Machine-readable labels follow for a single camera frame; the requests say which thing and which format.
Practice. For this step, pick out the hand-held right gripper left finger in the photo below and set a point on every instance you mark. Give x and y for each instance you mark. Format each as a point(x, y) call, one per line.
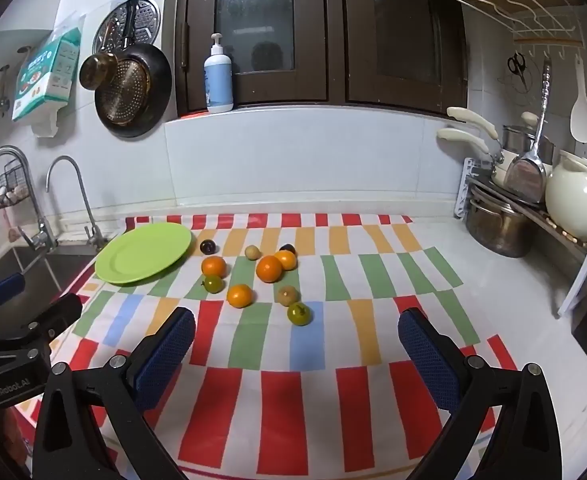
point(168, 355)

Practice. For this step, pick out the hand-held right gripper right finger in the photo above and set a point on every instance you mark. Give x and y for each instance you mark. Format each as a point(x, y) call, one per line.
point(428, 365)

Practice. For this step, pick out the green tangerine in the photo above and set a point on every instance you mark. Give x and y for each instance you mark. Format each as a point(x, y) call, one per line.
point(213, 285)
point(299, 314)

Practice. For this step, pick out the green plate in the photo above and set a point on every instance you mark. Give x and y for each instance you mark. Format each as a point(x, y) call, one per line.
point(141, 255)

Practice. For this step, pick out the dark plum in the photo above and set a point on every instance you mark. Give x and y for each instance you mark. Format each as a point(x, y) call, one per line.
point(286, 246)
point(208, 247)

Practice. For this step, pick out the large orange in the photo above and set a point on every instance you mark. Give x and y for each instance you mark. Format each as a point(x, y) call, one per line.
point(269, 269)

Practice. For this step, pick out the small yellow round fruit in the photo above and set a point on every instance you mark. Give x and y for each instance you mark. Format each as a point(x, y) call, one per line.
point(252, 252)

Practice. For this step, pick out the brown round fruit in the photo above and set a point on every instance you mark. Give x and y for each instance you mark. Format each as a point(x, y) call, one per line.
point(288, 295)

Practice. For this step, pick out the steel sink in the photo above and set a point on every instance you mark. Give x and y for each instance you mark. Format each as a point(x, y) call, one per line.
point(28, 265)

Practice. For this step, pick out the striped colourful cloth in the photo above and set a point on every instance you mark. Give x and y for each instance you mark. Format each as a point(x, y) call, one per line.
point(298, 395)

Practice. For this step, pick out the spring neck faucet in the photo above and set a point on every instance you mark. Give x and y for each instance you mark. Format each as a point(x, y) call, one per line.
point(3, 155)

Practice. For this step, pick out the gooseneck faucet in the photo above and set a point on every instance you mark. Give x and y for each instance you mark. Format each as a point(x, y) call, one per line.
point(66, 162)

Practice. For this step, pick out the large steel pot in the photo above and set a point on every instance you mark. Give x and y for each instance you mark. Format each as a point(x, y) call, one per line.
point(498, 227)

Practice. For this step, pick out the white dish rack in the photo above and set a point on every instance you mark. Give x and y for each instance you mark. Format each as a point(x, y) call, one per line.
point(466, 180)

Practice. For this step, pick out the steel skimmer ladle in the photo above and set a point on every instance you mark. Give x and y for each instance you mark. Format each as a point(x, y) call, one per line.
point(523, 175)

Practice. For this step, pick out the teal and white box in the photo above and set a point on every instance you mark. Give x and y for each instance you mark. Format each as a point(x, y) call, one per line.
point(48, 75)

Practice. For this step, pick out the white ceramic pot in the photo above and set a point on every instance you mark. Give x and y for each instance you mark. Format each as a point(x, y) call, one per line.
point(576, 200)

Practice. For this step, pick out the golden perforated strainer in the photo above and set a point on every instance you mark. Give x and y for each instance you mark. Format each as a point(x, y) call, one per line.
point(123, 92)

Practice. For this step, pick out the small brass pot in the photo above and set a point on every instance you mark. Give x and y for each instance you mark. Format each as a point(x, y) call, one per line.
point(96, 71)

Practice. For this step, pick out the black frying pan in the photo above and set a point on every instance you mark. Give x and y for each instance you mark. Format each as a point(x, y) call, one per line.
point(156, 85)

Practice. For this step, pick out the white blue pump bottle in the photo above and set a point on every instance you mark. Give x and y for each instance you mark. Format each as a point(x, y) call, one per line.
point(218, 80)

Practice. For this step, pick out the white rice paddle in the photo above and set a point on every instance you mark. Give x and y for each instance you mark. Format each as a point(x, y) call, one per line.
point(582, 115)

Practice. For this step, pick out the round metal steamer plate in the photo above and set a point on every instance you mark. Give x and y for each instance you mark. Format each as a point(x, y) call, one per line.
point(146, 20)

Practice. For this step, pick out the black scissors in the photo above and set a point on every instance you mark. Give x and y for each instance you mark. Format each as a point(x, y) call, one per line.
point(517, 67)

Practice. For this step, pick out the dark wooden window frame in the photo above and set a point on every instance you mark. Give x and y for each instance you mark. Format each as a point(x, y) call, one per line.
point(333, 35)

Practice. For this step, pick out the wooden hook rail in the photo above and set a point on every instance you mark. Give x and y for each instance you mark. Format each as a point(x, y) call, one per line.
point(543, 40)

